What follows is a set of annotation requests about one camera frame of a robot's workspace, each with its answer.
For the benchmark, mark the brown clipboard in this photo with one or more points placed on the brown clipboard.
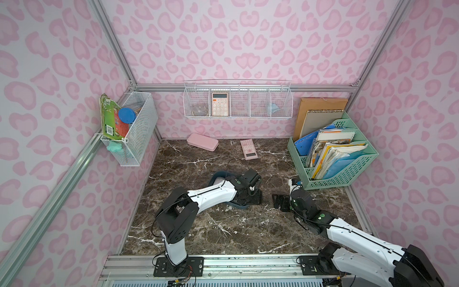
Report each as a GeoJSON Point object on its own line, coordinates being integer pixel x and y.
{"type": "Point", "coordinates": [307, 104]}

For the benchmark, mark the blue round disc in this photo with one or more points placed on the blue round disc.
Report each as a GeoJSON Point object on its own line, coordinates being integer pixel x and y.
{"type": "Point", "coordinates": [127, 115]}

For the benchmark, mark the stack of books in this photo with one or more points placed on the stack of books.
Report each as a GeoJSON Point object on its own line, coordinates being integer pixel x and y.
{"type": "Point", "coordinates": [330, 146]}

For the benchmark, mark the pink pencil case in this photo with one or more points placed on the pink pencil case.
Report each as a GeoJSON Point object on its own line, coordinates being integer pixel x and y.
{"type": "Point", "coordinates": [203, 142]}

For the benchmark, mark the green file organizer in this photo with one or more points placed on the green file organizer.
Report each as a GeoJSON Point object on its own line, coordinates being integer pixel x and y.
{"type": "Point", "coordinates": [345, 171]}

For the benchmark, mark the blue folder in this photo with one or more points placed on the blue folder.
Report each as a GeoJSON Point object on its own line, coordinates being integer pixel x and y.
{"type": "Point", "coordinates": [304, 144]}

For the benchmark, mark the white mesh side basket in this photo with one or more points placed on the white mesh side basket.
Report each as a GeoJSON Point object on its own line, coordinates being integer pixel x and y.
{"type": "Point", "coordinates": [140, 132]}

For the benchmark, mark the clear item in basket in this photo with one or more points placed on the clear item in basket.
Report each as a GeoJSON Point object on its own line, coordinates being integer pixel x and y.
{"type": "Point", "coordinates": [200, 110]}

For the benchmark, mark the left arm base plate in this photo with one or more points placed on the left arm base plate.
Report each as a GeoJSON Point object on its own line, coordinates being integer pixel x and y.
{"type": "Point", "coordinates": [192, 266]}

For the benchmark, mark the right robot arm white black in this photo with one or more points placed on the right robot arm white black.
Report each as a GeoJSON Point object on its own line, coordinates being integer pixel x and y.
{"type": "Point", "coordinates": [350, 250]}

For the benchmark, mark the dark teal storage box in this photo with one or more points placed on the dark teal storage box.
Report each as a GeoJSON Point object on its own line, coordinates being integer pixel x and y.
{"type": "Point", "coordinates": [235, 203]}

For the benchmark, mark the mint green cloth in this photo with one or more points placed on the mint green cloth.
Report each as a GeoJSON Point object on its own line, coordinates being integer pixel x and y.
{"type": "Point", "coordinates": [115, 147]}

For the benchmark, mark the pink calculator on table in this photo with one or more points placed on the pink calculator on table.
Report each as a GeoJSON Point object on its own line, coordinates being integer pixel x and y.
{"type": "Point", "coordinates": [249, 150]}

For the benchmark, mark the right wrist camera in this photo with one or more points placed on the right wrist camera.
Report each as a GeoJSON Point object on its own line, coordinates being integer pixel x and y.
{"type": "Point", "coordinates": [294, 183]}

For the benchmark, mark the green packaged card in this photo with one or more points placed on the green packaged card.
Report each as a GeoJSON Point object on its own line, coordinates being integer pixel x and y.
{"type": "Point", "coordinates": [112, 127]}

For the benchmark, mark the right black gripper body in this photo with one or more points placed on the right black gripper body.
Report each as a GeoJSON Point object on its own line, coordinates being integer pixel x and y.
{"type": "Point", "coordinates": [285, 202]}

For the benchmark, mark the aluminium front rail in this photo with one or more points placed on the aluminium front rail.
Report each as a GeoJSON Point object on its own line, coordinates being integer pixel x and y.
{"type": "Point", "coordinates": [244, 270]}

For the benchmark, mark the light blue item in basket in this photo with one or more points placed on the light blue item in basket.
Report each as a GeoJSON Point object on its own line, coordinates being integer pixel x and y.
{"type": "Point", "coordinates": [272, 108]}

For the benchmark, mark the spiral sketch pad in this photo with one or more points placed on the spiral sketch pad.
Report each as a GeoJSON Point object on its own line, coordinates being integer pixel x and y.
{"type": "Point", "coordinates": [318, 119]}

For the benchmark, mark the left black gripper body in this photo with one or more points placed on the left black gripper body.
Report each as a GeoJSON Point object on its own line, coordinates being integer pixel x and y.
{"type": "Point", "coordinates": [249, 192]}

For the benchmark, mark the pink calculator in basket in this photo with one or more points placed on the pink calculator in basket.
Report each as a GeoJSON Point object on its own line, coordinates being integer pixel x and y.
{"type": "Point", "coordinates": [220, 104]}

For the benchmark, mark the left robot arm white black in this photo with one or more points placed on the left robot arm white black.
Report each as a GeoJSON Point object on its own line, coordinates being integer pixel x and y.
{"type": "Point", "coordinates": [178, 212]}

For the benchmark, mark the white wire wall basket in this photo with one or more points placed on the white wire wall basket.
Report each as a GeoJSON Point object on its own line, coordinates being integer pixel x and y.
{"type": "Point", "coordinates": [247, 98]}

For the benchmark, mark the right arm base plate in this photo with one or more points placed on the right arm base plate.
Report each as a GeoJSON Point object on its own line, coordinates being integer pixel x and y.
{"type": "Point", "coordinates": [315, 265]}

